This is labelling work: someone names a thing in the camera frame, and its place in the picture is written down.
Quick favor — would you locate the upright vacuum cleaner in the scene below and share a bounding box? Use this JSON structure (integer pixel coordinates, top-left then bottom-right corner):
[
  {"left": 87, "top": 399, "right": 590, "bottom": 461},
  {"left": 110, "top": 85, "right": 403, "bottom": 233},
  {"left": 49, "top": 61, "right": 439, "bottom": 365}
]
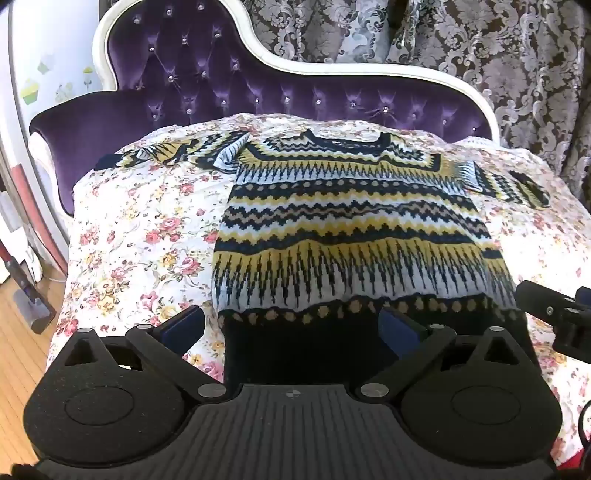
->
[{"left": 0, "top": 194, "right": 57, "bottom": 334}]

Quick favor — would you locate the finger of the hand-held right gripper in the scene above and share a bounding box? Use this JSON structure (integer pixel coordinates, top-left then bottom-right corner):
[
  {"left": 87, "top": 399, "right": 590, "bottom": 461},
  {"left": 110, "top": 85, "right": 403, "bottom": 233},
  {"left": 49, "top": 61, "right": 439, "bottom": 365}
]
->
[{"left": 516, "top": 279, "right": 580, "bottom": 324}]

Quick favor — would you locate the purple tufted sofa white frame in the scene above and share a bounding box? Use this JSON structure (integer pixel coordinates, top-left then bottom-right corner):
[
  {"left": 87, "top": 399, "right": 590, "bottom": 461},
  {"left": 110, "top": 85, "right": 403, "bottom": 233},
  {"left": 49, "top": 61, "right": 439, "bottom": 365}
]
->
[{"left": 28, "top": 0, "right": 502, "bottom": 217}]

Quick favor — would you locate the floral print blanket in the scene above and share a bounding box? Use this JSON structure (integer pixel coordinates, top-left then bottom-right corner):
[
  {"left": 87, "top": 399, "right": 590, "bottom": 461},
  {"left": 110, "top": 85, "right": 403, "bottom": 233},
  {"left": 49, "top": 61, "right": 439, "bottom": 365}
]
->
[{"left": 46, "top": 113, "right": 591, "bottom": 468}]

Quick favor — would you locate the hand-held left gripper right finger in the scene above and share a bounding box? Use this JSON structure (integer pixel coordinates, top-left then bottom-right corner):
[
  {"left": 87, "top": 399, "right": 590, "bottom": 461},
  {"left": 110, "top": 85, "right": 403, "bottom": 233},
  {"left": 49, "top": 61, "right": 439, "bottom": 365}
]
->
[{"left": 355, "top": 308, "right": 525, "bottom": 401}]

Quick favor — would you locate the yellow black patterned knit sweater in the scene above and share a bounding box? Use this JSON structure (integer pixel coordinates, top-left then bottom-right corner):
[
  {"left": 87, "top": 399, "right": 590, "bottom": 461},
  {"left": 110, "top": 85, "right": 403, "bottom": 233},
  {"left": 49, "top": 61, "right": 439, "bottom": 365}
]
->
[{"left": 95, "top": 129, "right": 552, "bottom": 385}]

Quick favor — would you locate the red frame strip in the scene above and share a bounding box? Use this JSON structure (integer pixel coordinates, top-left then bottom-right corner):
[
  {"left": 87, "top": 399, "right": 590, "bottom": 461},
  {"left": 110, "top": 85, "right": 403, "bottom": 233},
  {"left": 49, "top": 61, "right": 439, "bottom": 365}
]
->
[{"left": 10, "top": 164, "right": 71, "bottom": 275}]

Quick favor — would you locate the brown damask curtain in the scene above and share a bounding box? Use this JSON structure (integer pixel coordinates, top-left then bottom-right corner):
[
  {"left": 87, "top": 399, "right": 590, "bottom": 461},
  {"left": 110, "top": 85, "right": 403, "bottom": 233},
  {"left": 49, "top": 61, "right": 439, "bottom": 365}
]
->
[{"left": 247, "top": 0, "right": 591, "bottom": 195}]

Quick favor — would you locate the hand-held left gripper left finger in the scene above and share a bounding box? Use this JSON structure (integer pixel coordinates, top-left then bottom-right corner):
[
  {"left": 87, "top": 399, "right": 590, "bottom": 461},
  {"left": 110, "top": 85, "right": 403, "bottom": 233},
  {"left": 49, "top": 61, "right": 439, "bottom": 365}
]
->
[{"left": 62, "top": 306, "right": 227, "bottom": 403}]

